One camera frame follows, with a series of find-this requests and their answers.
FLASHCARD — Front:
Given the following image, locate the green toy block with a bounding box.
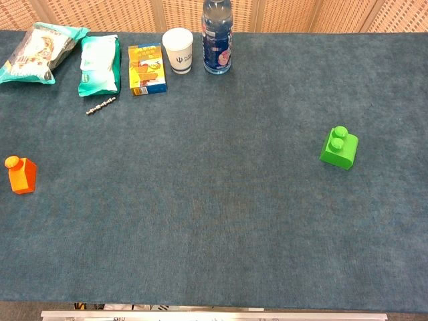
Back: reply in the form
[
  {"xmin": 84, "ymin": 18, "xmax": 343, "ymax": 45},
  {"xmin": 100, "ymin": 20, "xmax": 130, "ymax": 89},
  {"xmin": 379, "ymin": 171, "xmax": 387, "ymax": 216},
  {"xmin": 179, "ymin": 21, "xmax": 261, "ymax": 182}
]
[{"xmin": 319, "ymin": 125, "xmax": 360, "ymax": 171}]

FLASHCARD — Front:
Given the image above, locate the orange toy block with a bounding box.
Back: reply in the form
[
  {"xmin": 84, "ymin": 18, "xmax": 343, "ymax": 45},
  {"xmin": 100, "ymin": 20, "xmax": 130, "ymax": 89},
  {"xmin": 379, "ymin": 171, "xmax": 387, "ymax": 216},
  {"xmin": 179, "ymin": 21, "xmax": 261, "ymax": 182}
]
[{"xmin": 4, "ymin": 155, "xmax": 39, "ymax": 195}]

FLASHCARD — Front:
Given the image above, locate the blue felt table cloth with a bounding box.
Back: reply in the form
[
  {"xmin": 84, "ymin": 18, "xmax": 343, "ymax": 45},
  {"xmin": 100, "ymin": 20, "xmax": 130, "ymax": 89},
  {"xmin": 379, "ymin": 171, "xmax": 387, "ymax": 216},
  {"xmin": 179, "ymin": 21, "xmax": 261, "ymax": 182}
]
[{"xmin": 0, "ymin": 29, "xmax": 428, "ymax": 314}]

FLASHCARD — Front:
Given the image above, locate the yellow blue carton box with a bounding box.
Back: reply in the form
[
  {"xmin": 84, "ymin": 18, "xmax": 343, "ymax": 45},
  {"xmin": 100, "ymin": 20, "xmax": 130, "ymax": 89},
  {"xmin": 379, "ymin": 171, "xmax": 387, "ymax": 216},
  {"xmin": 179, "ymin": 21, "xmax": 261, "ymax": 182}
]
[{"xmin": 128, "ymin": 43, "xmax": 168, "ymax": 97}]

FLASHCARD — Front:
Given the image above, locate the white paper cup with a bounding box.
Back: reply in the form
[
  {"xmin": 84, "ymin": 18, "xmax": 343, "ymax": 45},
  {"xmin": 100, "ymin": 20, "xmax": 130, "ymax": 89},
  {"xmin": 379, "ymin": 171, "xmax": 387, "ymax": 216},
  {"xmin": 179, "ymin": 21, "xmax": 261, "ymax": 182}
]
[{"xmin": 162, "ymin": 27, "xmax": 195, "ymax": 75}]

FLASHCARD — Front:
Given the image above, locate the blue drink bottle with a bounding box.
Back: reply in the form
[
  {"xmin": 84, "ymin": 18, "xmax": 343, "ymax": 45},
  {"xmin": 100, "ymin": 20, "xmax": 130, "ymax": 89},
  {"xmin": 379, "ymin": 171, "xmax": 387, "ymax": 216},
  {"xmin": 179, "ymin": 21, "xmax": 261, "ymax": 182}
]
[{"xmin": 201, "ymin": 0, "xmax": 233, "ymax": 75}]

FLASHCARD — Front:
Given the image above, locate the teal wet wipes pack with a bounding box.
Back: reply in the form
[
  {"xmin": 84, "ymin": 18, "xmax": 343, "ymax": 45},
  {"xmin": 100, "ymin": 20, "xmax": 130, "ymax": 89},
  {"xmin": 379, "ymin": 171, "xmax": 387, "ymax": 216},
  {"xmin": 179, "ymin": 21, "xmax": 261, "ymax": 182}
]
[{"xmin": 77, "ymin": 34, "xmax": 122, "ymax": 98}]

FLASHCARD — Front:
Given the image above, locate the woven wicker folding screen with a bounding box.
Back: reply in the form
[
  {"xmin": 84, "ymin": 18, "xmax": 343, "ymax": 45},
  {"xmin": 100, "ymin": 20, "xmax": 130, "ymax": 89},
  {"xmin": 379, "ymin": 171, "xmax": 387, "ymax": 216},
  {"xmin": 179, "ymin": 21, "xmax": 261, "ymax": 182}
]
[{"xmin": 0, "ymin": 0, "xmax": 428, "ymax": 33}]

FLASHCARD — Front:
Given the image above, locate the white teal snack bag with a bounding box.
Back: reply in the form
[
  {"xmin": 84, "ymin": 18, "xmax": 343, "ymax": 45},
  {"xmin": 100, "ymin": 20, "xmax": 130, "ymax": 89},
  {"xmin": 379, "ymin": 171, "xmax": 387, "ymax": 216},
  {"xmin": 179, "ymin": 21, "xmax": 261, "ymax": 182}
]
[{"xmin": 0, "ymin": 21, "xmax": 91, "ymax": 85}]

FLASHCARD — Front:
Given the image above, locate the silver metal bead chain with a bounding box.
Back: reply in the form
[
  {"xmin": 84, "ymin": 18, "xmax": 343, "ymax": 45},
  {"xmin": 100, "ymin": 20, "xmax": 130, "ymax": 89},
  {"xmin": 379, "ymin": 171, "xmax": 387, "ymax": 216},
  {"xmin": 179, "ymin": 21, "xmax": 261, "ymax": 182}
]
[{"xmin": 86, "ymin": 96, "xmax": 117, "ymax": 116}]

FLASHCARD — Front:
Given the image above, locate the aluminium profile rail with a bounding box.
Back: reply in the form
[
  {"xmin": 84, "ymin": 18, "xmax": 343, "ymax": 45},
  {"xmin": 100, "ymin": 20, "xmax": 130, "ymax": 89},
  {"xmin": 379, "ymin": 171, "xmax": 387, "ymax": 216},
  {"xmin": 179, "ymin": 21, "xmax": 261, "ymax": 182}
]
[{"xmin": 40, "ymin": 310, "xmax": 389, "ymax": 321}]

